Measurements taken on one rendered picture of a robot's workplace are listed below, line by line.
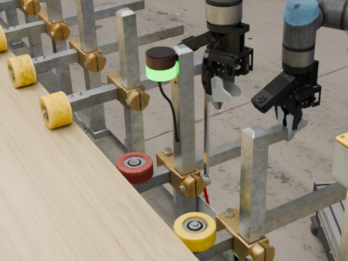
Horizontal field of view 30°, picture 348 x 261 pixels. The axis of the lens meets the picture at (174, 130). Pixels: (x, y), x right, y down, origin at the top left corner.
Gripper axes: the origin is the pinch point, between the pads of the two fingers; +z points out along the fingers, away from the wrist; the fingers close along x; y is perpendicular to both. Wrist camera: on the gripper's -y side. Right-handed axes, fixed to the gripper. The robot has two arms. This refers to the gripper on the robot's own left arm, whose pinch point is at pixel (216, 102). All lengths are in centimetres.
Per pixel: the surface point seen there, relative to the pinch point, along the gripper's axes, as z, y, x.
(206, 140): 6.2, 1.7, -5.7
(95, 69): 5.7, -43.4, 4.0
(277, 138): 15.0, 6.8, 16.1
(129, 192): 9.1, -1.5, -27.3
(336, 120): 99, -47, 163
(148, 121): 99, -122, 106
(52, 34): 4, -68, 11
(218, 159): 14.8, 0.8, -0.3
